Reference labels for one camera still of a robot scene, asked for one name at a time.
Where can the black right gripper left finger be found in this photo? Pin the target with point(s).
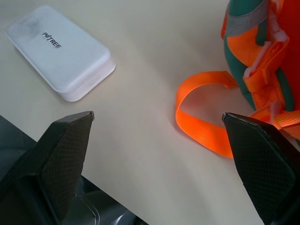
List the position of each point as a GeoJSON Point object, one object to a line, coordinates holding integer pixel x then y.
{"type": "Point", "coordinates": [54, 164]}

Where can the orange and teal backpack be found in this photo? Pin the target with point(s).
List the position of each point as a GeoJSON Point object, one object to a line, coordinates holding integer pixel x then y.
{"type": "Point", "coordinates": [255, 61]}

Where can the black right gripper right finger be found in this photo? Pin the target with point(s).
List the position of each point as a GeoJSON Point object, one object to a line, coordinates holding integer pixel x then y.
{"type": "Point", "coordinates": [262, 164]}

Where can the white plastic case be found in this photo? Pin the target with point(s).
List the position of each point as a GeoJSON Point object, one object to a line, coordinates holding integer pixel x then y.
{"type": "Point", "coordinates": [58, 52]}

